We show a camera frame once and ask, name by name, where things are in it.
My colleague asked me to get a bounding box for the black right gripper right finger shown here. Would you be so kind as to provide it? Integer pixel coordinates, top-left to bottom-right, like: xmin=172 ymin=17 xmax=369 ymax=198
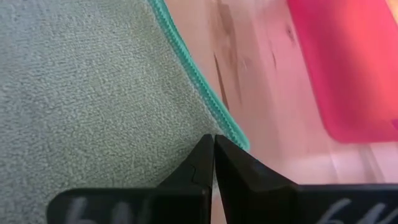
xmin=214 ymin=134 xmax=398 ymax=224

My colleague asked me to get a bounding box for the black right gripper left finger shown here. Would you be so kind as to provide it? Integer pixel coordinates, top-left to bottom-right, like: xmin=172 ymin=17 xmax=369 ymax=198
xmin=46 ymin=133 xmax=215 ymax=224

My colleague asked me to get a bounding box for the green microfiber towel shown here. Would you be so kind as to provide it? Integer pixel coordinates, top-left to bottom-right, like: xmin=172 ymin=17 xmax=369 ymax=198
xmin=0 ymin=0 xmax=251 ymax=224

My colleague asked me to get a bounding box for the pink translucent plastic bin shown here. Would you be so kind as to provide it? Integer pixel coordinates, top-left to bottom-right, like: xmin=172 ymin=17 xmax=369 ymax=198
xmin=286 ymin=0 xmax=398 ymax=144

